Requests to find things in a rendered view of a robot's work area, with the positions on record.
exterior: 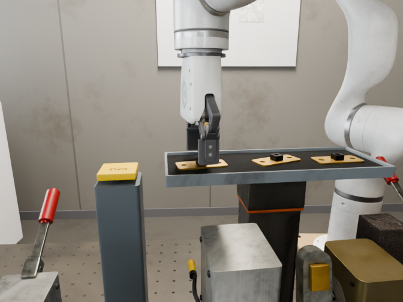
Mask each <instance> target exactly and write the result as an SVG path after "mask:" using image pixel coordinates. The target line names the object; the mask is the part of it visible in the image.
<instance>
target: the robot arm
mask: <svg viewBox="0 0 403 302"><path fill-rule="evenodd" d="M255 1H256V0H173V27H174V50H177V51H181V53H178V54H177V58H182V69H181V116H182V117H183V118H184V119H185V120H186V121H187V150H198V163H199V165H215V164H219V138H220V133H219V130H220V125H219V122H220V120H221V116H222V69H221V58H226V54H225V53H222V51H226V50H229V24H230V13H231V11H232V10H236V9H238V8H242V7H244V6H247V5H249V4H252V3H253V2H255ZM335 1H336V2H337V3H338V5H339V6H340V7H341V9H342V11H343V12H344V14H345V17H346V19H347V23H348V64H347V70H346V73H345V77H344V81H343V84H342V86H341V89H340V91H339V93H338V95H337V96H336V98H335V100H334V102H333V104H332V106H331V108H330V110H329V112H328V114H327V116H326V120H325V124H324V128H325V132H326V135H327V136H328V138H329V139H330V140H331V141H332V142H333V143H335V144H337V145H339V146H342V147H349V148H351V149H355V150H359V151H363V152H368V153H370V154H371V156H372V157H373V158H376V157H378V156H383V157H384V158H385V160H386V161H387V163H388V164H391V165H394V166H395V170H396V169H397V168H398V167H400V166H401V165H402V164H403V108H397V107H386V106H380V105H369V104H366V103H365V97H366V94H367V93H368V91H369V90H370V89H371V88H373V87H374V86H376V85H377V84H379V83H380V82H382V81H383V80H384V79H385V78H386V77H387V76H388V75H389V73H390V72H391V70H392V68H393V65H394V63H395V58H396V52H397V47H398V32H399V24H398V18H397V15H396V14H395V12H394V11H393V10H392V9H391V8H390V7H389V6H388V5H386V4H385V3H384V2H383V1H381V0H335ZM205 125H206V128H205V130H204V126H205ZM386 185H387V183H386V181H385V180H384V179H383V178H371V179H345V180H335V188H334V193H333V201H332V208H331V213H330V221H329V229H328V233H327V234H326V235H321V236H319V237H317V238H316V239H315V240H314V242H313V245H315V246H317V247H319V248H320V249H321V250H323V251H324V244H325V242H326V241H332V240H349V239H356V233H357V224H358V220H359V215H369V214H379V213H381V208H382V205H383V198H384V193H385V189H386Z"/></svg>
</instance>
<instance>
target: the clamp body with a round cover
mask: <svg viewBox="0 0 403 302"><path fill-rule="evenodd" d="M324 252H326V253H327V254H328V255H329V256H330V258H331V260H332V302H403V265H402V264H401V263H400V262H399V261H397V260H396V259H395V258H394V257H393V256H391V255H390V254H389V253H387V252H386V251H385V250H384V249H382V248H381V247H380V246H379V245H378V244H376V243H375V242H374V241H372V240H369V239H366V238H358V239H349V240H332V241H326V242H325V244H324Z"/></svg>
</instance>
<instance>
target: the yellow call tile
mask: <svg viewBox="0 0 403 302"><path fill-rule="evenodd" d="M138 169H139V164H138V162H130V163H112V164H103V166H102V167H101V168H100V170H99V172H98V173H97V181H109V180H111V181H113V182H123V181H125V180H135V179H136V177H137V172H138Z"/></svg>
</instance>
